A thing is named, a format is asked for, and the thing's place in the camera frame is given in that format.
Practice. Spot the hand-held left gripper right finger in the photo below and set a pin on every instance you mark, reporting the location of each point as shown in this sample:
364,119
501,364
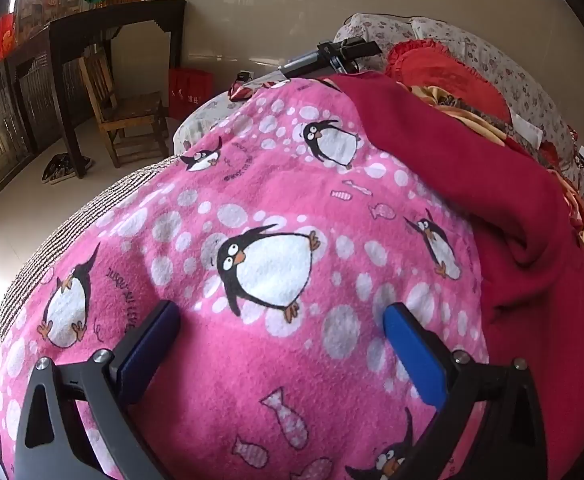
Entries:
414,355

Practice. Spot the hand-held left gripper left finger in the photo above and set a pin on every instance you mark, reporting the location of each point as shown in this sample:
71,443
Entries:
146,350

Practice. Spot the dark red garment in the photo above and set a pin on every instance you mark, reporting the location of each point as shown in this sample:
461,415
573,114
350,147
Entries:
472,160

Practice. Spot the striped woven mattress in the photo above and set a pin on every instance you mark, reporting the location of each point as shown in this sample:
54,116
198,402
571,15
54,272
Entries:
46,250

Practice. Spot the dark cloth shoe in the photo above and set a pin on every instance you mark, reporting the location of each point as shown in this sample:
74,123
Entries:
54,174
81,162

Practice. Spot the pink penguin print blanket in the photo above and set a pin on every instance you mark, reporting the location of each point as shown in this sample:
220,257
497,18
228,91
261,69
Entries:
272,185

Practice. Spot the floral bed sheet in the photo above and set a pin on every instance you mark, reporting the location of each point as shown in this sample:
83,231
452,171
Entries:
196,120

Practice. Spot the wooden chair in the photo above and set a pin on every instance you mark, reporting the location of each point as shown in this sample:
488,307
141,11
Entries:
121,110

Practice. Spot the white pillow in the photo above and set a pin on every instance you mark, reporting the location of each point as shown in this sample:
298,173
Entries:
527,131

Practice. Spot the red and gold patterned blanket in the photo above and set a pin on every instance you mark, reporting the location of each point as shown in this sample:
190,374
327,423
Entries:
472,110

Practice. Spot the red plastic crate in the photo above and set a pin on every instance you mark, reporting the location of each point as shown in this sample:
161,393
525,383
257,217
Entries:
189,90

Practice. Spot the red shiny wrapper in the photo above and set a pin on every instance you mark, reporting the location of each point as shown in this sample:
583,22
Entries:
239,91

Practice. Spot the large red round cushion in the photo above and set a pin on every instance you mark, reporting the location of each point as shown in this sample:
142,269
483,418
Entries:
447,67

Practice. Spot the dark wooden table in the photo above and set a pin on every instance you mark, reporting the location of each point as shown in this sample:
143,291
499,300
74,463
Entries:
116,17

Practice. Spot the small red wall poster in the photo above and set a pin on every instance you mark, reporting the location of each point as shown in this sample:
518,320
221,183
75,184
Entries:
6,37

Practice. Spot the row of wall pictures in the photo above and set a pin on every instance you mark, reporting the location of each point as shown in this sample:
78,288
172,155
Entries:
46,2

